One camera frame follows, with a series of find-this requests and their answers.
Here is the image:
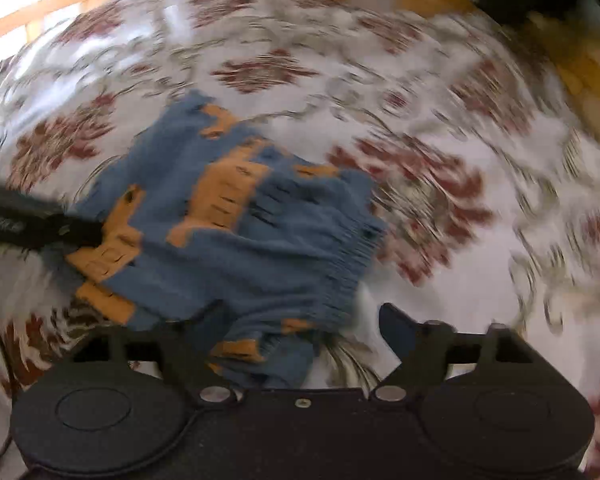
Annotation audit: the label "white floral blanket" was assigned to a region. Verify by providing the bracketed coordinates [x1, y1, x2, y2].
[0, 0, 600, 480]

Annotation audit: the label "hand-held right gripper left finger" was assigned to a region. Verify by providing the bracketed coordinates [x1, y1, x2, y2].
[74, 303, 238, 405]

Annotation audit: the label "blue and orange pants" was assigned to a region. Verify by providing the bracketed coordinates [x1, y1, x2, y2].
[65, 89, 388, 391]

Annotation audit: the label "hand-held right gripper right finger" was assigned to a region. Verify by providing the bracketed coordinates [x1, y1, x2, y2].
[369, 303, 537, 403]

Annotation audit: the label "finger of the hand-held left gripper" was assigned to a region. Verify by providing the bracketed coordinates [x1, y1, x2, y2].
[55, 211, 104, 253]

